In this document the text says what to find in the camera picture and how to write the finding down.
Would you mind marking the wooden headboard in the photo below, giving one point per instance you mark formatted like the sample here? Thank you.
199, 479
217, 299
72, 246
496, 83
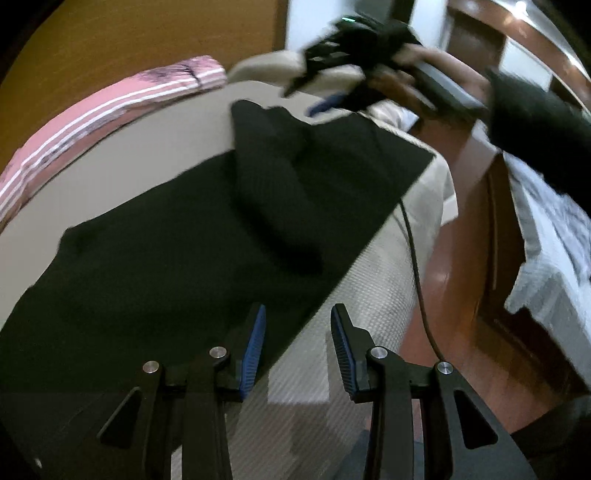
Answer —
115, 37

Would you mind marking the person's right forearm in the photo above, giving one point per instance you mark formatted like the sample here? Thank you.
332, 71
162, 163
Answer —
540, 134

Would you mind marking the dark wooden bed frame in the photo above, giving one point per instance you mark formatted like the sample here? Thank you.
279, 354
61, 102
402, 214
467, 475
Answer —
503, 286

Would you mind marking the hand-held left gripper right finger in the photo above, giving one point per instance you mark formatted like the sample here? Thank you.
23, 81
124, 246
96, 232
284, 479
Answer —
344, 353

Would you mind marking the person's right hand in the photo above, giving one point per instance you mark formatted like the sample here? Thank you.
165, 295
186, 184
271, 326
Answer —
401, 85

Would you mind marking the black pants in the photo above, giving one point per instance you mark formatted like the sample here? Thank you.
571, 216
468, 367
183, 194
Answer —
161, 258

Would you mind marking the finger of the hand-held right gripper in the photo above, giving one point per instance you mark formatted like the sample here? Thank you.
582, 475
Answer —
325, 104
302, 81

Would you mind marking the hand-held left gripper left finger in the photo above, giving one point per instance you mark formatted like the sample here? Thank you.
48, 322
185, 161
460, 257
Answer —
251, 351

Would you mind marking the white quilt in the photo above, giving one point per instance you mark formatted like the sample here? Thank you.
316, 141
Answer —
554, 249

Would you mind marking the pink striped pillow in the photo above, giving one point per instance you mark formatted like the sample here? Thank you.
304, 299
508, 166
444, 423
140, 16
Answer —
92, 110

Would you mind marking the brown wooden cabinet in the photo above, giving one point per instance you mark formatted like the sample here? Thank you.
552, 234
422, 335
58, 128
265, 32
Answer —
480, 37

